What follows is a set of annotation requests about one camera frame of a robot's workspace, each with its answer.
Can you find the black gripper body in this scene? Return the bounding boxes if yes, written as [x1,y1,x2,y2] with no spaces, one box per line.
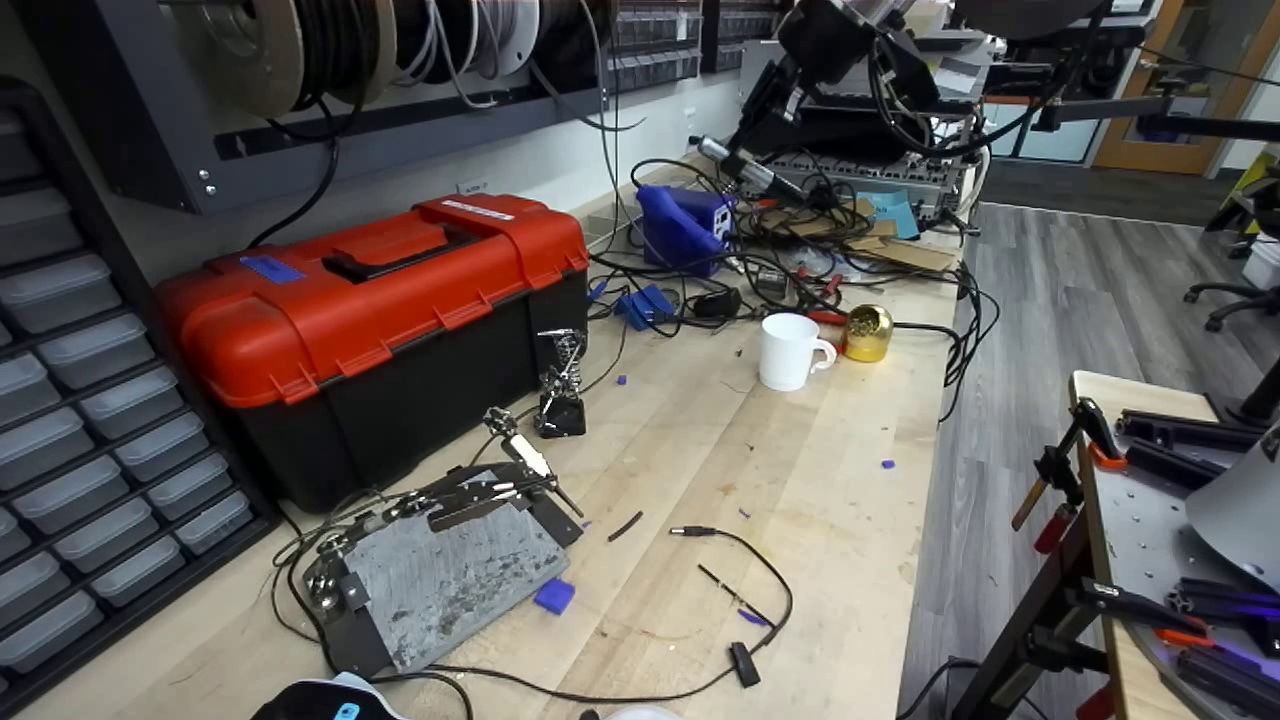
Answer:
[778,0,941,129]

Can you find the white ceramic mug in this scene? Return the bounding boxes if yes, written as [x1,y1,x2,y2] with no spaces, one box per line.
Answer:
[755,311,840,396]

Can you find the teal plastic piece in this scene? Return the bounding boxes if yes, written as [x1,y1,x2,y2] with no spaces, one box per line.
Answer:
[857,187,923,243]

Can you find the grey machine with black tray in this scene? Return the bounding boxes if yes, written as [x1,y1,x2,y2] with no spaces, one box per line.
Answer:
[746,28,997,203]

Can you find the brown cardboard piece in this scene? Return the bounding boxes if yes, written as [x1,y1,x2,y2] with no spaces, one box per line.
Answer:
[843,223,970,279]

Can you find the black power adapter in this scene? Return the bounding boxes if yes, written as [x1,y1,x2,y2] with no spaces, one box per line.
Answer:
[687,290,746,328]

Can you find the small blue connector block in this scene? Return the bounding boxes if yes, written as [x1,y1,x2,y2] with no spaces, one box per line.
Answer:
[619,284,682,334]

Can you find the small black metal clamp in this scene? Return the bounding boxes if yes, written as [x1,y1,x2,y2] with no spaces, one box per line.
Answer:
[534,324,592,439]

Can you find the black and orange bar clamp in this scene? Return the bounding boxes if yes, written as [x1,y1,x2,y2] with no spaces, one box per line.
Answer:
[1008,396,1132,558]

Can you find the black and silver hand tool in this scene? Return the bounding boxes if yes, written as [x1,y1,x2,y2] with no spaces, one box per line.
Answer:
[480,403,592,523]

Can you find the black office chair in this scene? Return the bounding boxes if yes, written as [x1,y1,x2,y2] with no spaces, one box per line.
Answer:
[1182,171,1280,434]

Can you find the long black bar tool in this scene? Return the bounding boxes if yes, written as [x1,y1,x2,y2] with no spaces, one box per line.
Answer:
[1118,408,1263,455]

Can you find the red and black toolbox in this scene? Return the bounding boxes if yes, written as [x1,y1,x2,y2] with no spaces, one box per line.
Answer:
[155,194,592,511]

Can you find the small blue plastic block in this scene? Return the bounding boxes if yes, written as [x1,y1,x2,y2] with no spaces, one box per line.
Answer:
[534,577,579,621]

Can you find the grey metal sheet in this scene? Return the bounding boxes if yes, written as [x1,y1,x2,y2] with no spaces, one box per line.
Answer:
[1186,426,1280,595]

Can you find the grey metal plate device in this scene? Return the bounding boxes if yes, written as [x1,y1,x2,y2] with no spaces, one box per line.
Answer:
[298,459,588,680]

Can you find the purple and black hand tool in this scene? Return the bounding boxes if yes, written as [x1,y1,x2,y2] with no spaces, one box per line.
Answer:
[1170,577,1280,632]

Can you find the black cap with blue logo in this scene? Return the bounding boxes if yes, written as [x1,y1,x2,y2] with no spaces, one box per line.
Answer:
[253,674,406,720]

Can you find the black parts drawer cabinet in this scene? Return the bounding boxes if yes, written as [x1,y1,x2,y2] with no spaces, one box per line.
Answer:
[0,78,281,715]

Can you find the black cable bundle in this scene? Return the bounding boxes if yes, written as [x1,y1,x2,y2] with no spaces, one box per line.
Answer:
[934,258,1003,434]

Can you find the wooden workbench with black frame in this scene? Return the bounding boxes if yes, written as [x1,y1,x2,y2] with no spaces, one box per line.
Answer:
[953,368,1280,720]

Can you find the wall rack with wire spools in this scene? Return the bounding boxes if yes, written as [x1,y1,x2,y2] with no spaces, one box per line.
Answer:
[13,0,793,217]

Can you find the black cable with inline connector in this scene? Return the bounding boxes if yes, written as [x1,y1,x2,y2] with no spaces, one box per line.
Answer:
[271,519,800,709]

